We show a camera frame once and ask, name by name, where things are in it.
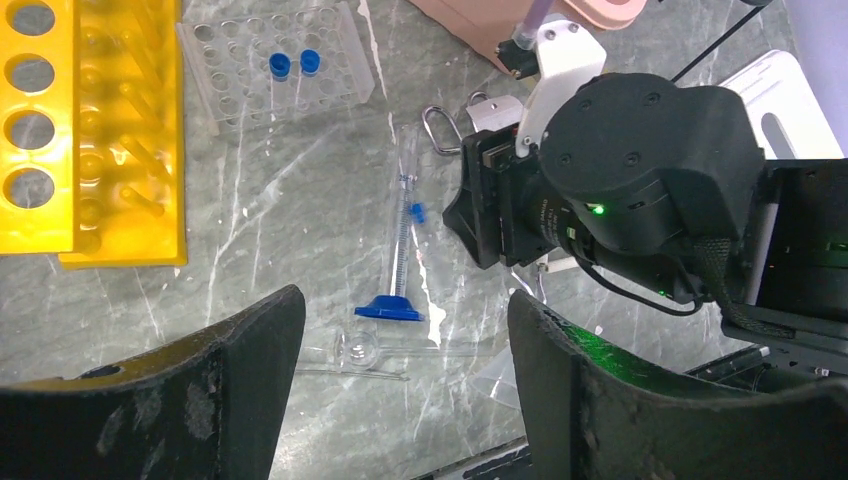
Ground white plastic lid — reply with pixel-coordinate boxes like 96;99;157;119
720;50;843;160

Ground white clay triangle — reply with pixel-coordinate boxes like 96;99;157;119
535;255;579;274

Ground white powder zip bag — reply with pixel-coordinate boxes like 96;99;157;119
466;95;524;132

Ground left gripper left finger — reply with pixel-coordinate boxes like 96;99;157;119
1;285;306;479

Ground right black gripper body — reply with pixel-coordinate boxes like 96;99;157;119
460;74;766;302

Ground blue capped test tube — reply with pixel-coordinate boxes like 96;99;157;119
408;202;430;261

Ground black ring stand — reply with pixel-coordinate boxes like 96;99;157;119
671;0;772;83

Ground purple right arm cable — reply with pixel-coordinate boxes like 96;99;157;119
513;0;558;51

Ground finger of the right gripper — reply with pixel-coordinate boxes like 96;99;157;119
442;188;494;269

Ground clear glass funnel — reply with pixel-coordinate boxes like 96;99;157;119
471;346;520;410

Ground yellow test tube rack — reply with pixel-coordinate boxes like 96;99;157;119
1;1;187;269

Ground metal crucible tongs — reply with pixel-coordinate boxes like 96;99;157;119
421;105;462;157

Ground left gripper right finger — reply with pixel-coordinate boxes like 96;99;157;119
508;291;847;479

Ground clear acrylic tube rack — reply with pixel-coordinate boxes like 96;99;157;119
176;1;375;135

